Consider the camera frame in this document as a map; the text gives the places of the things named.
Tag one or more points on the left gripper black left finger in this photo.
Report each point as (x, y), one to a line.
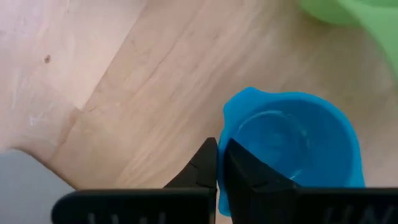
(140, 205)

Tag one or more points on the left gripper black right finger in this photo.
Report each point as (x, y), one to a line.
(280, 205)

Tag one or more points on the light blue measuring cup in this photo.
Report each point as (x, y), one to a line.
(295, 124)

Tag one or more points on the green measuring cup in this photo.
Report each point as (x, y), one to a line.
(373, 18)

